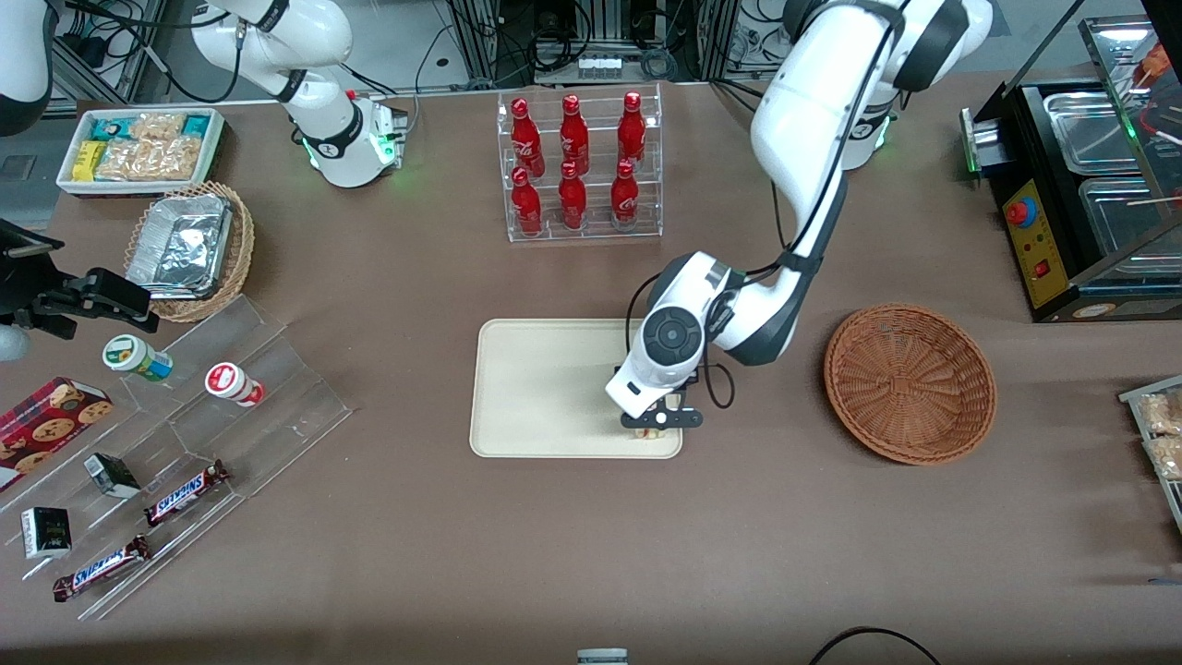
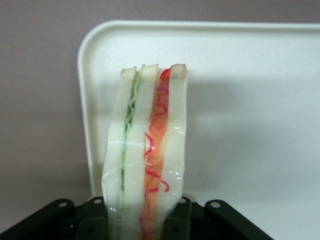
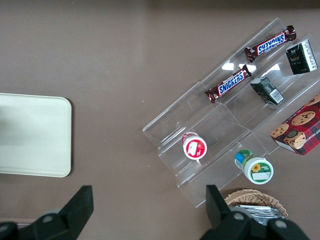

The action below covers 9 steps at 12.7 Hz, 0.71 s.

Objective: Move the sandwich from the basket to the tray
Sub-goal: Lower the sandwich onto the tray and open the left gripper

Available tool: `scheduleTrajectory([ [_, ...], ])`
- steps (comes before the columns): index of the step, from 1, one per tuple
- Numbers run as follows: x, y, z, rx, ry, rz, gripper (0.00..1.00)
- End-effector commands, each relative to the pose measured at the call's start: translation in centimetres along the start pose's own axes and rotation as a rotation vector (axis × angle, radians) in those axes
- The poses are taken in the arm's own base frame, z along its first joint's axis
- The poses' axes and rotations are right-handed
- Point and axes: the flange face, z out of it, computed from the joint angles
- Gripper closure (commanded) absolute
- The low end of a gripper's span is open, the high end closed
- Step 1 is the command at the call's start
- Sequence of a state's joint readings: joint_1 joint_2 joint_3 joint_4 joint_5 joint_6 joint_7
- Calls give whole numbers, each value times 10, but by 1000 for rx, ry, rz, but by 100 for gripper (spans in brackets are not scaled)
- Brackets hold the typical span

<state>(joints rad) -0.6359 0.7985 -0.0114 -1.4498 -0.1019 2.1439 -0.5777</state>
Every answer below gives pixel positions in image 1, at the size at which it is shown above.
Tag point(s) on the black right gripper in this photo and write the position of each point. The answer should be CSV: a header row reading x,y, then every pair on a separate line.
x,y
35,294

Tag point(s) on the metal snack tray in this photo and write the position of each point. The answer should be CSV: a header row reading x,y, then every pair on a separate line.
x,y
1168,503

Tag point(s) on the yellow snack packet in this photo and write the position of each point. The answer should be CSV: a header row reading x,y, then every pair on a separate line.
x,y
89,161

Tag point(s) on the brown wicker basket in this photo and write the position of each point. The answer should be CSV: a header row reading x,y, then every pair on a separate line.
x,y
886,439

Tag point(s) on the triangle sandwich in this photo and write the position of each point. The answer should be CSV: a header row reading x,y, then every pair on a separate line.
x,y
650,434

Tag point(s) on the black food warmer machine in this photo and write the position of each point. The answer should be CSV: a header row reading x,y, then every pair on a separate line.
x,y
1043,249

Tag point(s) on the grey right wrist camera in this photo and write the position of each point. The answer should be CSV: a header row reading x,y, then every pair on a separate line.
x,y
11,344

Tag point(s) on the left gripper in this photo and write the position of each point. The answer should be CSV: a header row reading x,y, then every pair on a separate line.
x,y
693,379

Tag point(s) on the brown Snickers bar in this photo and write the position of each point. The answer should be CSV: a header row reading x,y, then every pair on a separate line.
x,y
102,568
185,493

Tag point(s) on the red cola bottle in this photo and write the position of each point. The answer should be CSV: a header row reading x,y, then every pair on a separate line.
x,y
632,131
625,197
572,200
526,205
573,137
525,139

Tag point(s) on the teal snack packet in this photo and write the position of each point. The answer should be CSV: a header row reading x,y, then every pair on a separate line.
x,y
109,127
197,125

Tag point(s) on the light wicker basket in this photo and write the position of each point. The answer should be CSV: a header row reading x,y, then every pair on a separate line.
x,y
242,249

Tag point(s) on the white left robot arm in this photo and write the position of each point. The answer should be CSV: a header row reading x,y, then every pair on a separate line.
x,y
803,111

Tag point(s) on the clear acrylic stepped display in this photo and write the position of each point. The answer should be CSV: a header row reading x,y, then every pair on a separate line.
x,y
277,434

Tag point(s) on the white power strip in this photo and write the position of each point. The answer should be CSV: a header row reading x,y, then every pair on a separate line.
x,y
598,66

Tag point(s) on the clear acrylic bottle rack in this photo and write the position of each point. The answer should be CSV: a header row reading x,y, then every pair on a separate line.
x,y
600,235

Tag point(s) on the aluminium foil container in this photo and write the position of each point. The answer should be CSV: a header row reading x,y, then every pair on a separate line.
x,y
180,245

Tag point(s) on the clear pastry packet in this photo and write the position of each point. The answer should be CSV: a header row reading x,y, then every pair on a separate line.
x,y
1168,457
1162,414

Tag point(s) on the red white yogurt cup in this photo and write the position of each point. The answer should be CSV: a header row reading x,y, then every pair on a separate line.
x,y
231,382

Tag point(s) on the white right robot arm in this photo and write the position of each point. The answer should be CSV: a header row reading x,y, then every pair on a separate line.
x,y
323,139

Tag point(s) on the steel food pan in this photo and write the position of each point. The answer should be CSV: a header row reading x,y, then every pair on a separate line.
x,y
1085,129
1122,217

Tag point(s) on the red cookie box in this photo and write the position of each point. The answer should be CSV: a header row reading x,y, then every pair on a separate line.
x,y
46,427

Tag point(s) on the white rectangular snack bin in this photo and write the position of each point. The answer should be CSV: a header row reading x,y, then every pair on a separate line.
x,y
138,187

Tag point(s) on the small black box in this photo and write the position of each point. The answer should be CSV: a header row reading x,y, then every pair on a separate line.
x,y
111,475
46,533

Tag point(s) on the beige plastic tray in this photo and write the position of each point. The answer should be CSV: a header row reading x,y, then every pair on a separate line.
x,y
545,388

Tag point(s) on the grey white device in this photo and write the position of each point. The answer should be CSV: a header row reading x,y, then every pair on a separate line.
x,y
602,658

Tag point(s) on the green white yogurt cup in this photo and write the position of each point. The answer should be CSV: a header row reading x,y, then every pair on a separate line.
x,y
134,356

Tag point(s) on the clear cracker packet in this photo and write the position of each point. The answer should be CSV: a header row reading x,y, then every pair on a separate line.
x,y
175,159
157,126
125,160

